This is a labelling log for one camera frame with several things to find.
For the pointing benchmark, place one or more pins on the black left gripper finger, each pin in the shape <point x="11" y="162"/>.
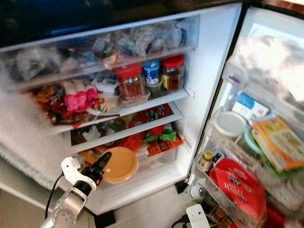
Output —
<point x="102" y="159"/>
<point x="109" y="161"/>

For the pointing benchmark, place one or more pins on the orange round lid container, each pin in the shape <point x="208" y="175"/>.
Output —
<point x="121" y="165"/>

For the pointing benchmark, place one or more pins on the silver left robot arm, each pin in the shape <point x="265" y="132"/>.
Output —
<point x="69" y="209"/>

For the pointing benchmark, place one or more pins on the glass fridge shelf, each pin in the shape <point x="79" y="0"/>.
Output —
<point x="123" y="134"/>
<point x="152" y="101"/>

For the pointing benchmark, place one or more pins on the black fridge foot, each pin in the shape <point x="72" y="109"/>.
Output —
<point x="180" y="186"/>
<point x="104" y="220"/>

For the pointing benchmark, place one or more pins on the clear plastic fridge drawer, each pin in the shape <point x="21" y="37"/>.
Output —
<point x="38" y="61"/>

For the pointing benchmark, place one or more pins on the white open fridge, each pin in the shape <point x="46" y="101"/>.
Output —
<point x="209" y="95"/>

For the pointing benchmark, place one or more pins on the white fridge door with shelves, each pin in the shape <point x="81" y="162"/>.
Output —
<point x="266" y="19"/>

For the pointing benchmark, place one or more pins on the red green snack packet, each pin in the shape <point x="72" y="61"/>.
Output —
<point x="164" y="137"/>

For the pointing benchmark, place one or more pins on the red black printed packet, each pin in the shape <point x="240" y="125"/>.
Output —
<point x="149" y="114"/>

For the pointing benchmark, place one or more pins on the pink snack packet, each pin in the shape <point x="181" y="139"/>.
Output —
<point x="80" y="99"/>

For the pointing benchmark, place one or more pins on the clear plastic food box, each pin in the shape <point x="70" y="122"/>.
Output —
<point x="134" y="99"/>

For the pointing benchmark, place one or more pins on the small white box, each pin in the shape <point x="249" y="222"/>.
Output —
<point x="104" y="82"/>

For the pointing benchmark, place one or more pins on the orange red snack packet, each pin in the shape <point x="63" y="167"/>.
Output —
<point x="50" y="102"/>

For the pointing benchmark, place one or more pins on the large red lid chili jar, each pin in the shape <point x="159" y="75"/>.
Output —
<point x="129" y="84"/>

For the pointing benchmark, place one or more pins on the small yellow cap bottle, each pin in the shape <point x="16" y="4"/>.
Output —
<point x="205" y="161"/>

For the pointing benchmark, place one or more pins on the blue lid white cup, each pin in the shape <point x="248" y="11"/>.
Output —
<point x="151" y="72"/>

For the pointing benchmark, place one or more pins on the red lid dark jar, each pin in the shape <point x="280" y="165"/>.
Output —
<point x="173" y="73"/>

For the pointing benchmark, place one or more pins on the white round lid container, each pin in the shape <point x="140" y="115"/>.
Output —
<point x="229" y="123"/>

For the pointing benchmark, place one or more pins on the red cardboard box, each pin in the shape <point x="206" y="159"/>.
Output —
<point x="240" y="187"/>

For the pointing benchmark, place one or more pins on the green plate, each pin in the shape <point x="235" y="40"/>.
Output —
<point x="249" y="140"/>

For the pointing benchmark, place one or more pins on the blue white carton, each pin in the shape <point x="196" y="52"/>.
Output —
<point x="249" y="105"/>

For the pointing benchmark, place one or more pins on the orange printed packet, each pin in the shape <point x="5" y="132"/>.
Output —
<point x="278" y="142"/>

